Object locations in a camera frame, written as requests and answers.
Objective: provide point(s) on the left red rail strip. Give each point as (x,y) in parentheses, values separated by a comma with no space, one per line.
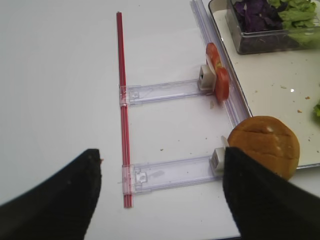
(123,110)

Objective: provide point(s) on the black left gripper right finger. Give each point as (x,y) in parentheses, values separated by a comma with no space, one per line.
(264,206)

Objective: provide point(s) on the white metal tray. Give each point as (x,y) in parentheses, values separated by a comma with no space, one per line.
(284,85)

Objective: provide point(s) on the lettuce leaf on tray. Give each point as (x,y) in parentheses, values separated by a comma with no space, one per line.
(316,112)

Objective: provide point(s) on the plain brown bread bun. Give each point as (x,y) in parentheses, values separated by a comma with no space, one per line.
(270,142)

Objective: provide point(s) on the left upper clear pusher track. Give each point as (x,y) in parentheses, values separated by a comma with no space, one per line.
(131,95)

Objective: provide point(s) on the left lower clear pusher track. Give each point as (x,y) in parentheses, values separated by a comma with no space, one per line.
(143,178)

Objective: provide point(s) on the white left lower pusher block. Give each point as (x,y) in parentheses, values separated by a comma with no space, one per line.
(218,158)

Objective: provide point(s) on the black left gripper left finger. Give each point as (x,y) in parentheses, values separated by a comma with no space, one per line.
(60,208)

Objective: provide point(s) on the purple cabbage leaves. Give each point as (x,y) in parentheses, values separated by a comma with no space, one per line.
(257,16)

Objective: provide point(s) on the clear pusher track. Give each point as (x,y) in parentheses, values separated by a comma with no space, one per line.
(143,178)
(131,95)

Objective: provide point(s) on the white left upper pusher block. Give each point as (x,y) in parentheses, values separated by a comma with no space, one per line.
(207,78)

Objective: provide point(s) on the white pusher block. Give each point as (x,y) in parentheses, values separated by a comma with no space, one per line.
(207,78)
(218,158)

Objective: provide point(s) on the upright tomato slices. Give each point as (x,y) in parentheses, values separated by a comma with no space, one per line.
(218,75)

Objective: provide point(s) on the clear plastic salad container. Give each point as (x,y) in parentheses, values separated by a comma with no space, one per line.
(258,42)

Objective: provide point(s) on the green lettuce in container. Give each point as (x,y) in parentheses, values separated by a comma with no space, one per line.
(301,19)

